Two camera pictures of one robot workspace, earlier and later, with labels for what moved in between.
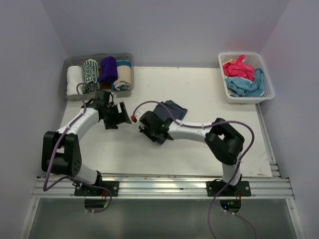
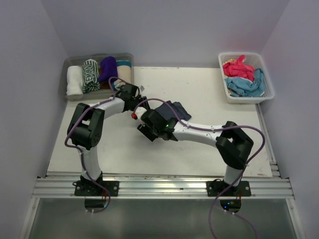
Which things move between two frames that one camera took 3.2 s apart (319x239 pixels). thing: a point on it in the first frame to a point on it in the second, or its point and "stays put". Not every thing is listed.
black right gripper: (144, 129) stays put
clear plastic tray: (78, 60) stays put
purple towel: (108, 69) stays put
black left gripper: (120, 117) to (141, 98)
